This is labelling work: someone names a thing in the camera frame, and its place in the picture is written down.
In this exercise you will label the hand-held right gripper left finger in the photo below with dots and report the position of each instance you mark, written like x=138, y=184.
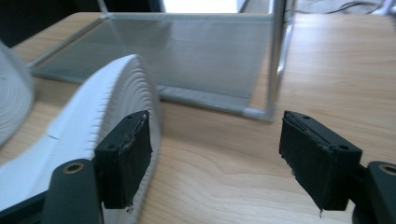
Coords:
x=124, y=161

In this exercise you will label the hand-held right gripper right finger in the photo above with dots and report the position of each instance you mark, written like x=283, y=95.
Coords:
x=314, y=161

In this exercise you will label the clear plastic tray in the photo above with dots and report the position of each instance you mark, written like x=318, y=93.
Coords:
x=193, y=56

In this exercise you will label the white sneaker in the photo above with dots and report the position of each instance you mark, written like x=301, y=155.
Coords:
x=77, y=118
x=12, y=99

